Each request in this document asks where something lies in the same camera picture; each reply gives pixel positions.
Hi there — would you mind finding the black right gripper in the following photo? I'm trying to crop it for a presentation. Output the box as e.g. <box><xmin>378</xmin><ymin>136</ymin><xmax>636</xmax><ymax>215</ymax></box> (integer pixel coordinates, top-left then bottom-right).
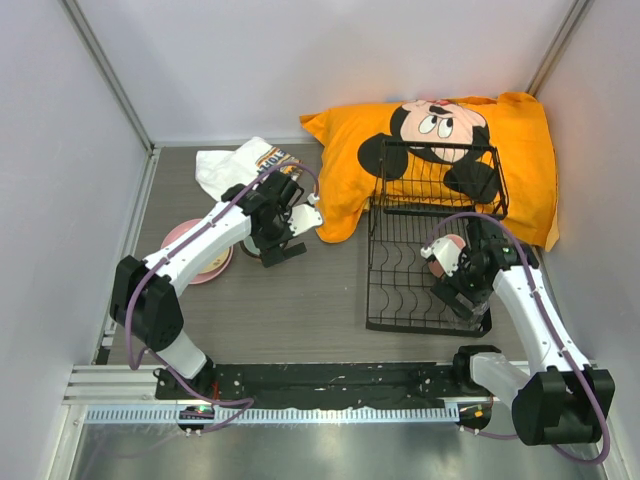
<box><xmin>431</xmin><ymin>246</ymin><xmax>494</xmax><ymax>320</ymax></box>

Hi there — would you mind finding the cream floral plate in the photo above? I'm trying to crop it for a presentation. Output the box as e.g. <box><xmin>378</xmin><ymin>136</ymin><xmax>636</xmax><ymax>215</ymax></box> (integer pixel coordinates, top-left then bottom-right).
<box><xmin>200</xmin><ymin>248</ymin><xmax>232</xmax><ymax>275</ymax></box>

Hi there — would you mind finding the white printed t-shirt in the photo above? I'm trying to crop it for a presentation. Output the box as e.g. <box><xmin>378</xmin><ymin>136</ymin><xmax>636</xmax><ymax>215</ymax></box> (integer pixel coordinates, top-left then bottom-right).
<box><xmin>195</xmin><ymin>137</ymin><xmax>300</xmax><ymax>201</ymax></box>

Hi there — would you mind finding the brown floral bowl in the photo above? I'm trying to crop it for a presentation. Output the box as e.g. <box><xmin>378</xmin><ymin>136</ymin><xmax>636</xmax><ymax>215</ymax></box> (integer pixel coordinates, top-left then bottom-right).
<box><xmin>240</xmin><ymin>236</ymin><xmax>261</xmax><ymax>261</ymax></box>

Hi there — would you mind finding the black wire dish rack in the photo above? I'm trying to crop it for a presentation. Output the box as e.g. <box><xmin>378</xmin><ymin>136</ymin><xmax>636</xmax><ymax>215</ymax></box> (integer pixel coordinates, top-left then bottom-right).
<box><xmin>366</xmin><ymin>136</ymin><xmax>509</xmax><ymax>338</ymax></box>

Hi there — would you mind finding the aluminium frame rail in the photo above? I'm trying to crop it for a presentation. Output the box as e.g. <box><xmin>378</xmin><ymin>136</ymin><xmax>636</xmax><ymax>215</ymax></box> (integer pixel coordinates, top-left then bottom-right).
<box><xmin>58</xmin><ymin>0</ymin><xmax>162</xmax><ymax>191</ymax></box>

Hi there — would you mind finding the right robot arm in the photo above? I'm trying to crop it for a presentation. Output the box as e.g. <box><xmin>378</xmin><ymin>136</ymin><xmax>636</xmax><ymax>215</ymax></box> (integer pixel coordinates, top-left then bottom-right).
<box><xmin>420</xmin><ymin>212</ymin><xmax>615</xmax><ymax>455</ymax></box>

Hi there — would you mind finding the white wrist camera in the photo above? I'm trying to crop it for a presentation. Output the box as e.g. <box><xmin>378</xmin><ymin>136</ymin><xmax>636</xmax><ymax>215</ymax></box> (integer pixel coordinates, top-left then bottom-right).
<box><xmin>288</xmin><ymin>193</ymin><xmax>324</xmax><ymax>237</ymax></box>
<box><xmin>420</xmin><ymin>236</ymin><xmax>467</xmax><ymax>279</ymax></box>

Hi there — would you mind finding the pink mug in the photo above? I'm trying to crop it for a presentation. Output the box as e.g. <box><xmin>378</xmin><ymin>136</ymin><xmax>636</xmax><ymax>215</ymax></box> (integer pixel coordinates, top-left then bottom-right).
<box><xmin>427</xmin><ymin>233</ymin><xmax>467</xmax><ymax>279</ymax></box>

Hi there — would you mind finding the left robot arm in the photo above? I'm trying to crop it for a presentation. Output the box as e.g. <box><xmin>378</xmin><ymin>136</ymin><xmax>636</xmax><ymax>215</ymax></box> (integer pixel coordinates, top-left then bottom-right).
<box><xmin>109</xmin><ymin>167</ymin><xmax>323</xmax><ymax>399</ymax></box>

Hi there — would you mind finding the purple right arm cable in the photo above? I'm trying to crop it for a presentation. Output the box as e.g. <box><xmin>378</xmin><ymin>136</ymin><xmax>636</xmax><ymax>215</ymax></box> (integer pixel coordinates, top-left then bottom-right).
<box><xmin>427</xmin><ymin>211</ymin><xmax>612</xmax><ymax>466</ymax></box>

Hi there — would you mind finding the clear glass cup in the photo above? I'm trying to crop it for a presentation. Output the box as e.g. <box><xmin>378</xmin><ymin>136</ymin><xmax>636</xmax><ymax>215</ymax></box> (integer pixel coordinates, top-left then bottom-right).
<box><xmin>447</xmin><ymin>295</ymin><xmax>489</xmax><ymax>330</ymax></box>

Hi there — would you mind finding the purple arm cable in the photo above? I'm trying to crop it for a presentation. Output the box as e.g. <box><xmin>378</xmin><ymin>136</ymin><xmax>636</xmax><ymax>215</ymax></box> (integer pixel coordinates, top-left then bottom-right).
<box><xmin>427</xmin><ymin>211</ymin><xmax>612</xmax><ymax>466</ymax></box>
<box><xmin>124</xmin><ymin>160</ymin><xmax>321</xmax><ymax>434</ymax></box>

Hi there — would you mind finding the orange Mickey Mouse pillow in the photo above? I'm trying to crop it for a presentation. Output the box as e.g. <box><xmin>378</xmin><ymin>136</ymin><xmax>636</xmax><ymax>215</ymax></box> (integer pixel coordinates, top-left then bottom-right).
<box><xmin>300</xmin><ymin>92</ymin><xmax>560</xmax><ymax>250</ymax></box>

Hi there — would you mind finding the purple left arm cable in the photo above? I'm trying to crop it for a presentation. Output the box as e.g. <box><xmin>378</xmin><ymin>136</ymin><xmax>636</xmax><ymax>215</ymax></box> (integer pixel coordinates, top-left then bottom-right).
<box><xmin>124</xmin><ymin>160</ymin><xmax>321</xmax><ymax>434</ymax></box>

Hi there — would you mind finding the pink plate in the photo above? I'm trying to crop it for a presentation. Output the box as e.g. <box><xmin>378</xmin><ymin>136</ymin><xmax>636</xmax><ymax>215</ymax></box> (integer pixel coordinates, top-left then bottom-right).
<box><xmin>161</xmin><ymin>218</ymin><xmax>234</xmax><ymax>285</ymax></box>

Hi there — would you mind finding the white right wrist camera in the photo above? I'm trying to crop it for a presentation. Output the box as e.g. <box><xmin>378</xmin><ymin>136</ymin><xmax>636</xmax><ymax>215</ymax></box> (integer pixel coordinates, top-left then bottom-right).
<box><xmin>420</xmin><ymin>236</ymin><xmax>467</xmax><ymax>279</ymax></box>

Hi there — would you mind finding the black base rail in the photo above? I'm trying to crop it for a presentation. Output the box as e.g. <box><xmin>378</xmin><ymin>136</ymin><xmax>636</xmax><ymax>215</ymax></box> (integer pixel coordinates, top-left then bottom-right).
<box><xmin>154</xmin><ymin>361</ymin><xmax>511</xmax><ymax>409</ymax></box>

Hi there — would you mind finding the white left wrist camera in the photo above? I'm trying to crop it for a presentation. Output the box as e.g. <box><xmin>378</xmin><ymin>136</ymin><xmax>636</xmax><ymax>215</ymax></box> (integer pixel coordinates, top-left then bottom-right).
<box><xmin>288</xmin><ymin>193</ymin><xmax>324</xmax><ymax>237</ymax></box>

